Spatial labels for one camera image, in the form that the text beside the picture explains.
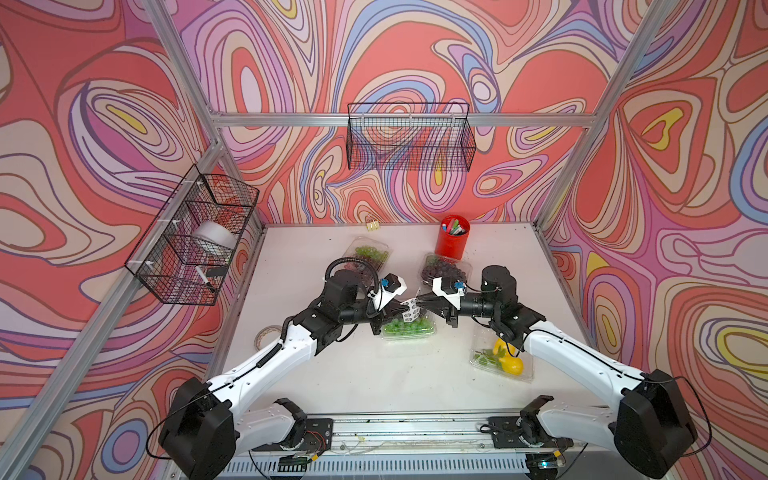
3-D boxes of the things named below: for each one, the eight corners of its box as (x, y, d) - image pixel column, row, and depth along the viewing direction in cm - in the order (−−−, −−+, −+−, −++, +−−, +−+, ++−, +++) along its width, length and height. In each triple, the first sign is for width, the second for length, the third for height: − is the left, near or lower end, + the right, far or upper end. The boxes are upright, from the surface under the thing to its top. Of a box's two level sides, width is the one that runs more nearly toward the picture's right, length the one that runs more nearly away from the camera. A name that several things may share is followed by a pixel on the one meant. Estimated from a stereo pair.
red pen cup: (437, 264, 110) (442, 238, 99) (434, 241, 118) (438, 214, 107) (465, 264, 110) (473, 238, 99) (460, 240, 117) (467, 214, 107)
